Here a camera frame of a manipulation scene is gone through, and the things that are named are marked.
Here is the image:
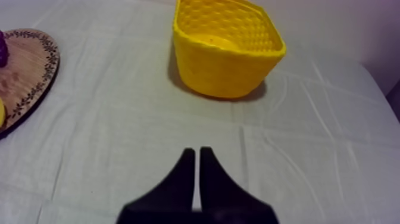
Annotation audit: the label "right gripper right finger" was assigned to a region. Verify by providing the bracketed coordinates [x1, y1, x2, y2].
[199, 146, 280, 224]

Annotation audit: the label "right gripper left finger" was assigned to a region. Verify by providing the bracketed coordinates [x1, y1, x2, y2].
[116, 148, 196, 224]

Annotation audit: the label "yellow plastic basket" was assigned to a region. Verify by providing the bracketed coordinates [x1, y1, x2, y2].
[172, 0, 287, 99]

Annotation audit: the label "round wooden board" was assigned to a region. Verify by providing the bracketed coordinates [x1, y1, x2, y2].
[0, 28, 61, 136]

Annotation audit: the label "yellow toy banana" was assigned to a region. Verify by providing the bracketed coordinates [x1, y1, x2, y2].
[0, 97, 7, 128]

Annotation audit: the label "purple toy grapes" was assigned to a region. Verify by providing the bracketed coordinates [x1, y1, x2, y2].
[0, 30, 10, 69]

